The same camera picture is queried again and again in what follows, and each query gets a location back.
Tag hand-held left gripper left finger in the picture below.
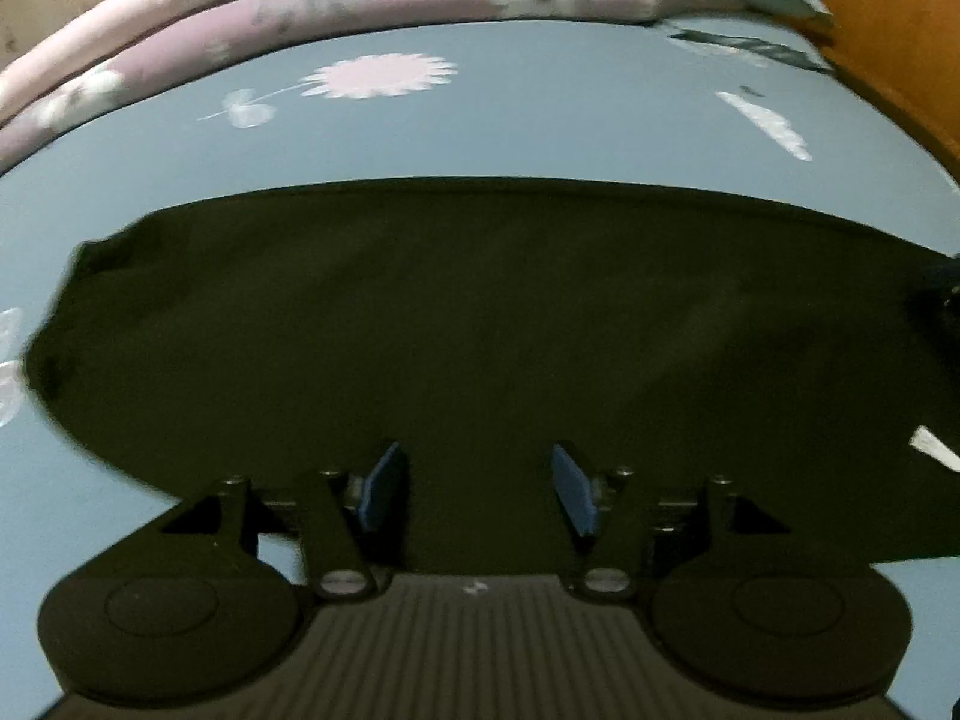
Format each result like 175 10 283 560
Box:
161 441 410 601

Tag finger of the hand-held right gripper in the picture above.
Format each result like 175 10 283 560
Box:
926 251 960 312

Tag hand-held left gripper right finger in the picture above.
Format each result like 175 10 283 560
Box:
553 442 792 602

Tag black pants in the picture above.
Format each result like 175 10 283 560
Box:
22 176 960 563

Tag wooden headboard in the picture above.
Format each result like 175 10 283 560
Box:
750 0 960 188

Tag flat teal pillow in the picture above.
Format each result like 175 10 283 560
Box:
667 26 837 76

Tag bed with blue floral sheet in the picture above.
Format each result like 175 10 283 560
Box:
0 15 960 616

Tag purple floral quilt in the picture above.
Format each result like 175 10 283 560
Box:
0 0 751 173

